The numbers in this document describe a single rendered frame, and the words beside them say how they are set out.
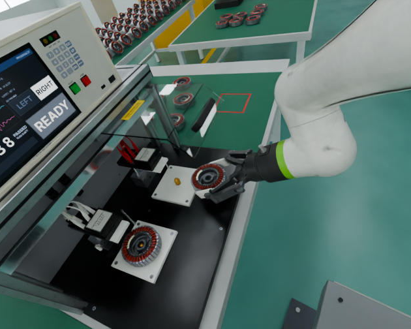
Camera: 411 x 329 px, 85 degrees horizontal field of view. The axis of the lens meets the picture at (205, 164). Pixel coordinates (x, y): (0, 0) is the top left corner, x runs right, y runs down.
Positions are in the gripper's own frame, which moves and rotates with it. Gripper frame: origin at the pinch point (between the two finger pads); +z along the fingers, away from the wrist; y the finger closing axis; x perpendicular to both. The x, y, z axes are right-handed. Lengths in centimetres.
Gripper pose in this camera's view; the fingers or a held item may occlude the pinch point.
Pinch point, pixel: (209, 179)
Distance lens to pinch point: 70.6
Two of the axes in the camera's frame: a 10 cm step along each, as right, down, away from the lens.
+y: -3.5, 7.4, -5.7
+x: 6.5, 6.3, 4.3
